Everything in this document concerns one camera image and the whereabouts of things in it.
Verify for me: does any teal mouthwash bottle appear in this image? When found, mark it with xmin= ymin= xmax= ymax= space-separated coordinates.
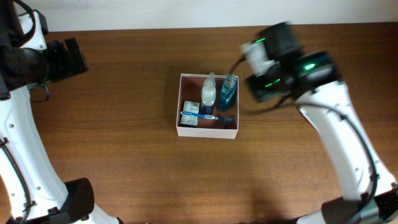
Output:
xmin=219 ymin=73 xmax=237 ymax=111

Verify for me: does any clear purple spray bottle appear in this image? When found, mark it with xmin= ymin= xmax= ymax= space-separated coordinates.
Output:
xmin=201 ymin=72 xmax=216 ymax=115

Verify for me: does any blue white toothbrush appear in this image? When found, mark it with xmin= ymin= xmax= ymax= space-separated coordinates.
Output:
xmin=180 ymin=111 xmax=235 ymax=123

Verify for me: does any green white soap box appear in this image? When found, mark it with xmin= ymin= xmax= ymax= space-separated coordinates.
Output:
xmin=180 ymin=101 xmax=200 ymax=127

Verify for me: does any white teal toothpaste tube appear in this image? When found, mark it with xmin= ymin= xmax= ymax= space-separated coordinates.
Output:
xmin=298 ymin=107 xmax=317 ymax=129

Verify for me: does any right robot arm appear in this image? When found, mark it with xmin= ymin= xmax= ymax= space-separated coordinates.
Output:
xmin=241 ymin=22 xmax=397 ymax=223

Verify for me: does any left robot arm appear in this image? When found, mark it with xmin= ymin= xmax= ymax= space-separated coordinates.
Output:
xmin=1 ymin=38 xmax=122 ymax=223

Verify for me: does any white open cardboard box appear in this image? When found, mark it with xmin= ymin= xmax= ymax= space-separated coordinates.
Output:
xmin=175 ymin=73 xmax=239 ymax=139

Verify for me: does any right black cable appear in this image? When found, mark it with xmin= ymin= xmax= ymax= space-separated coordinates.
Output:
xmin=229 ymin=55 xmax=379 ymax=212

